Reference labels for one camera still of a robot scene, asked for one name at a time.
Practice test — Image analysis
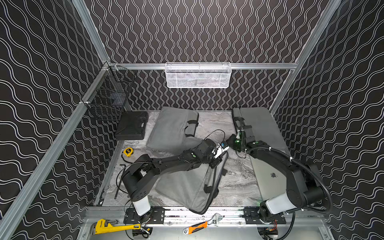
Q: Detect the grey laptop bag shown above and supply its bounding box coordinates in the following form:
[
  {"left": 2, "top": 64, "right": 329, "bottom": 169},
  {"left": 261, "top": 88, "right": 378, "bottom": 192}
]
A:
[
  {"left": 146, "top": 107, "right": 202, "bottom": 155},
  {"left": 232, "top": 107, "right": 289, "bottom": 154},
  {"left": 155, "top": 153, "right": 229, "bottom": 215}
]

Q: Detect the silver laptop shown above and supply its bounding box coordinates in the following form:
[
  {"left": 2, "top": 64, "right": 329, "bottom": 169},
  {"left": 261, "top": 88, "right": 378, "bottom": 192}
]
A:
[{"left": 250, "top": 157, "right": 287, "bottom": 201}]

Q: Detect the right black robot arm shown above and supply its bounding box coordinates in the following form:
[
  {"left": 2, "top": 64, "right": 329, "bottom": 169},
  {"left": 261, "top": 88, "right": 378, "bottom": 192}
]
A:
[{"left": 227, "top": 126, "right": 333, "bottom": 219}]

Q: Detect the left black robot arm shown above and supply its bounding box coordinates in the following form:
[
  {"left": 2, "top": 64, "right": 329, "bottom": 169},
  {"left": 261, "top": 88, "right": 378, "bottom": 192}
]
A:
[{"left": 122, "top": 139, "right": 229, "bottom": 217}]

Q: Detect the orange adjustable wrench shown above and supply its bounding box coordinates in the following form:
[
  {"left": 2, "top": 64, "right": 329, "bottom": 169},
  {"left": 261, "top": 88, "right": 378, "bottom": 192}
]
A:
[{"left": 183, "top": 213, "right": 224, "bottom": 235}]

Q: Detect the yellow tape measure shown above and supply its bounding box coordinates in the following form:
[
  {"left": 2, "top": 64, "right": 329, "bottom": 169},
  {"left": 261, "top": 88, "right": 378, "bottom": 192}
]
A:
[{"left": 123, "top": 148, "right": 134, "bottom": 158}]

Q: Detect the black plastic tool case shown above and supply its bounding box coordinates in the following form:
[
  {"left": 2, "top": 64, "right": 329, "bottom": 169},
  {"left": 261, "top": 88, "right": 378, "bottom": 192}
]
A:
[{"left": 115, "top": 111, "right": 149, "bottom": 141}]

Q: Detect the black hex key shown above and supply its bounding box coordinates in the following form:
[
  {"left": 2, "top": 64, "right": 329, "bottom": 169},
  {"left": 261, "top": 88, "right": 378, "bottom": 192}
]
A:
[{"left": 114, "top": 164, "right": 127, "bottom": 200}]

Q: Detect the yellow pipe wrench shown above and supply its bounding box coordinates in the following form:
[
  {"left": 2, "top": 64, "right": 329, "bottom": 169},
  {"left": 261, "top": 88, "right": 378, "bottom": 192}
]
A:
[{"left": 91, "top": 219, "right": 141, "bottom": 235}]

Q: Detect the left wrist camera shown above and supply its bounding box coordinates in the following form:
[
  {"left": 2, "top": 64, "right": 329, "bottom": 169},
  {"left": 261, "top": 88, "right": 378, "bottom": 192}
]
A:
[{"left": 214, "top": 141, "right": 230, "bottom": 159}]

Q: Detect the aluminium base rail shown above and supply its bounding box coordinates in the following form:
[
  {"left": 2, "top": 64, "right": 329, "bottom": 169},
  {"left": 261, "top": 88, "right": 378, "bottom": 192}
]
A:
[{"left": 122, "top": 206, "right": 322, "bottom": 227}]

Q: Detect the white wire mesh basket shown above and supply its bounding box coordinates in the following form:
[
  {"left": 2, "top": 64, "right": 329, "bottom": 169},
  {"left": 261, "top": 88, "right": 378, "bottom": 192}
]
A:
[{"left": 165, "top": 62, "right": 232, "bottom": 89}]

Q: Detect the black wire basket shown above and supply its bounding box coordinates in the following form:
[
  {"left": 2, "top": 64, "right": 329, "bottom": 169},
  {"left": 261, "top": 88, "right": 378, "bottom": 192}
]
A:
[{"left": 85, "top": 62, "right": 137, "bottom": 122}]

